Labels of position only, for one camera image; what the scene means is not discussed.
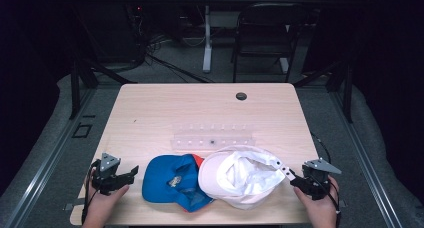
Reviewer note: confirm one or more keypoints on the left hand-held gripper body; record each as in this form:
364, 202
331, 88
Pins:
106, 179

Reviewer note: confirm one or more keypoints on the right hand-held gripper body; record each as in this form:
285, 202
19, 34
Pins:
316, 183

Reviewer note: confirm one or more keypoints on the blue and orange cap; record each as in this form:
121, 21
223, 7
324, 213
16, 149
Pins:
166, 178

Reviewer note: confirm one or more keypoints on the white cap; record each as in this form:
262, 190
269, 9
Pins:
240, 178

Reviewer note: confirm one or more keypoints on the clear acrylic rack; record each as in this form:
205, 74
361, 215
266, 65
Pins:
213, 137

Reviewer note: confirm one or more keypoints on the person's left hand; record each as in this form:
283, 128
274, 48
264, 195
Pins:
101, 206

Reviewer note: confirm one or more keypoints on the person's right hand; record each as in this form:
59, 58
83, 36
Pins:
321, 213

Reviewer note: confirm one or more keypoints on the black table grommet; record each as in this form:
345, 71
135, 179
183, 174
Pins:
241, 96

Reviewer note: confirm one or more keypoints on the black folding chair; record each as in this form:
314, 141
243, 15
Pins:
266, 38

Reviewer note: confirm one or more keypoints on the dark computer with red light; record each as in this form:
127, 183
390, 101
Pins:
136, 31

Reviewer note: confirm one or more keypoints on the white desk leg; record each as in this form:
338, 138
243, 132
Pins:
207, 38

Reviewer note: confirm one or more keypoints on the aluminium floor rail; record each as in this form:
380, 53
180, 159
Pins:
43, 168
366, 161

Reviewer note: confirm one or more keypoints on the black metal frame post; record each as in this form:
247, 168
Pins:
348, 94
75, 88

